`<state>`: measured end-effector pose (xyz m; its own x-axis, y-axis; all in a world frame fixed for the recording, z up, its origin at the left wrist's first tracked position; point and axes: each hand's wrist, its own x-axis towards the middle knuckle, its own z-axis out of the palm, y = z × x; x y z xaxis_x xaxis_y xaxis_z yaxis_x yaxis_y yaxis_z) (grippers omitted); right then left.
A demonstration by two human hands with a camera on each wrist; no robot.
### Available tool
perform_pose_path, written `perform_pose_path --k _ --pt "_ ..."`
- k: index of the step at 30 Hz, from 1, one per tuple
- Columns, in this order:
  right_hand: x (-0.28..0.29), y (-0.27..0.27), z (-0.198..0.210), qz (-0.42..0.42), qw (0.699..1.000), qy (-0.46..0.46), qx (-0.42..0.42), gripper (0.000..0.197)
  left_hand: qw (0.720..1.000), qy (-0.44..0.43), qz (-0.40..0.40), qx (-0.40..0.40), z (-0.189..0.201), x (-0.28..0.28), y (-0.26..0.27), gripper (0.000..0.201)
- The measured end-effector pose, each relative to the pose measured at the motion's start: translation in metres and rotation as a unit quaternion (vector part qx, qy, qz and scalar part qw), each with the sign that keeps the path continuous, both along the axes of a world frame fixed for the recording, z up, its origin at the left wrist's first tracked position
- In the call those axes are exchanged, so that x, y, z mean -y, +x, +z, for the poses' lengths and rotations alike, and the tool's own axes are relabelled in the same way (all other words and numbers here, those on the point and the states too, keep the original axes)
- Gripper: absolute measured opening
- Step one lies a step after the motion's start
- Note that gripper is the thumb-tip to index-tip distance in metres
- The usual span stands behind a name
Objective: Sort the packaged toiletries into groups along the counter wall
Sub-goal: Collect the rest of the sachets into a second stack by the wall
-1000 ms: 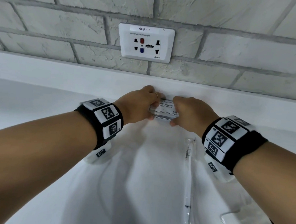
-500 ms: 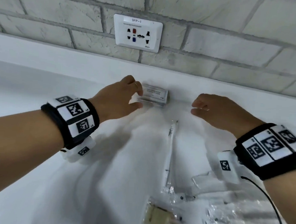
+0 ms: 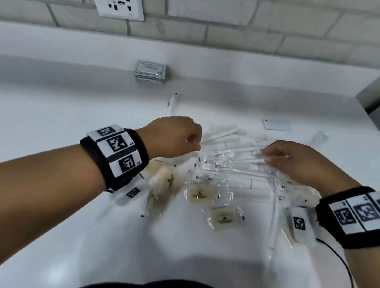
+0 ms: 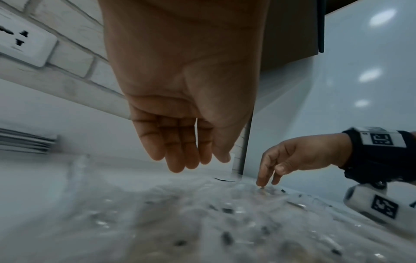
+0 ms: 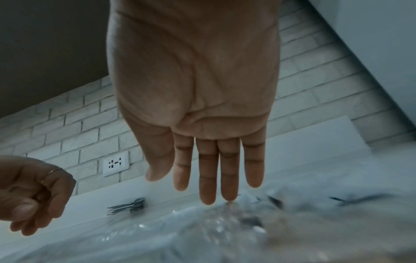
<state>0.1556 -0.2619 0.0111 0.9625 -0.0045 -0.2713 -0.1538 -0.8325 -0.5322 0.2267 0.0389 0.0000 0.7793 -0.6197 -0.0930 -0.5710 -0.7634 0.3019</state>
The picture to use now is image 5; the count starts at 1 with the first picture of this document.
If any person's right hand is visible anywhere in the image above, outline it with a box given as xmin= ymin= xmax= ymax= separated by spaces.
xmin=106 ymin=0 xmax=281 ymax=206

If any person's left hand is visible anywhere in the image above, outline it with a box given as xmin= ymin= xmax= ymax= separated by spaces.
xmin=0 ymin=154 xmax=77 ymax=237

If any stack of shampoo sachets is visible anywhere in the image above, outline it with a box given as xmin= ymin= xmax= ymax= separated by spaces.
xmin=106 ymin=197 xmax=148 ymax=216

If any pile of clear-wrapped toiletries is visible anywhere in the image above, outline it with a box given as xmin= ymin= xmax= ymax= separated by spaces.
xmin=16 ymin=192 xmax=416 ymax=263

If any white countertop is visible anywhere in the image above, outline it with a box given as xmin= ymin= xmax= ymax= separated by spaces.
xmin=0 ymin=115 xmax=416 ymax=263

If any thin gold ring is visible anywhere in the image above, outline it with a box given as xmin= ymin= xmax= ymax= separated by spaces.
xmin=40 ymin=167 xmax=64 ymax=185

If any white wall socket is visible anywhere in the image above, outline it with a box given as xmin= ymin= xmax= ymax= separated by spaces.
xmin=102 ymin=150 xmax=131 ymax=177

